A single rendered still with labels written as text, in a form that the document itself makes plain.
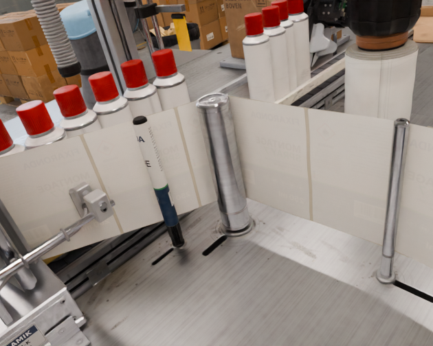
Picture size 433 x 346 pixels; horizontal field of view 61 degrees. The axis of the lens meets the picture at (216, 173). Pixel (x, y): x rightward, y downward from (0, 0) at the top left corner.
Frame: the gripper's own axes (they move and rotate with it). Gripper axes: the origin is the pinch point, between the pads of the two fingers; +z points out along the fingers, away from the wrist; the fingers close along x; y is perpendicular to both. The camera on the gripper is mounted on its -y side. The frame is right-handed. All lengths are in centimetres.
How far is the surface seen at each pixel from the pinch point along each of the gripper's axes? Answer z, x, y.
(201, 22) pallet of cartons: -64, 211, -276
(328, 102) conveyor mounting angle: 8.6, 2.7, 6.3
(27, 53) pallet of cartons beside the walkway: 6, 51, -324
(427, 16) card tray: -31, 74, -1
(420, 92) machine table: 2.2, 17.3, 20.8
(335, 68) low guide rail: 0.6, 3.9, 5.0
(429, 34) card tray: -20, 55, 7
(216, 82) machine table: 7.7, 7.6, -35.8
